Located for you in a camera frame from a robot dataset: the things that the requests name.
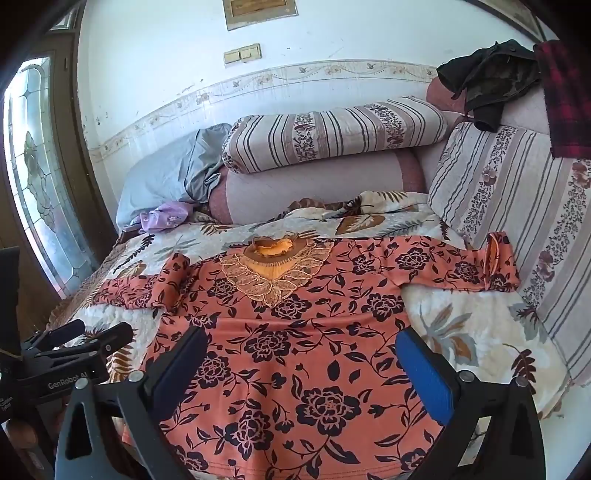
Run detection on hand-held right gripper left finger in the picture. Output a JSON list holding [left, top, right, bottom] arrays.
[[55, 325, 209, 480]]

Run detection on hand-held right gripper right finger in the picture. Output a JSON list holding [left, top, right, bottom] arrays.
[[396, 329, 546, 480]]

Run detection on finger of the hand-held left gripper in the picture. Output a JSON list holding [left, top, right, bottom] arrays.
[[21, 318, 86, 355], [28, 322, 134, 370]]

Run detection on orange floral shirt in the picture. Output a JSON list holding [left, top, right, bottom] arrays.
[[90, 231, 520, 480]]

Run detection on person's left hand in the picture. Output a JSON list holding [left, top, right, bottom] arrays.
[[2, 419, 40, 450]]

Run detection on leaf print blanket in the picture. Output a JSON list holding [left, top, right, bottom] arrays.
[[46, 190, 573, 467]]

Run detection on purple cloth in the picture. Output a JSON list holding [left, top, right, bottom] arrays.
[[139, 200, 195, 233]]

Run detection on grey pillow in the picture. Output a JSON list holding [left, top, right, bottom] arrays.
[[115, 123, 234, 232]]

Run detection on stained glass door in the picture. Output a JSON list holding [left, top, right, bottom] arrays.
[[0, 28, 118, 315]]

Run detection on square striped floral cushion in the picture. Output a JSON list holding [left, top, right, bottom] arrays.
[[427, 121, 591, 388]]

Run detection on long striped floral cushion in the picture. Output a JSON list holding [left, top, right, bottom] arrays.
[[222, 96, 455, 175]]

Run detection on pink sofa backrest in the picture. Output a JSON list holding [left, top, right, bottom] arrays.
[[425, 76, 552, 139]]

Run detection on black garment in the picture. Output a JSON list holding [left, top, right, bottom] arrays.
[[436, 39, 542, 132]]

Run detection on red plaid cloth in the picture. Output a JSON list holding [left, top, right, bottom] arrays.
[[533, 39, 591, 160]]

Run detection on yellowed wall switch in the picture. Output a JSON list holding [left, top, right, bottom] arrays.
[[223, 43, 262, 65]]

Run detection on framed wall panel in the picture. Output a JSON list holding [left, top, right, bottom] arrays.
[[222, 0, 297, 31]]

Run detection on wall picture frame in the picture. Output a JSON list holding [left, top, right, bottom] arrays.
[[475, 0, 546, 42]]

